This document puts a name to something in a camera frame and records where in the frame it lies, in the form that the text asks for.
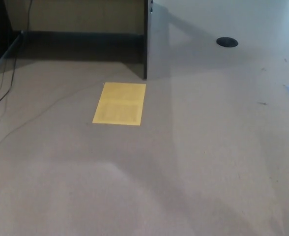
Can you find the yellow paper sheet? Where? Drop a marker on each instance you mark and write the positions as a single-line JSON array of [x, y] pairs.
[[120, 104]]

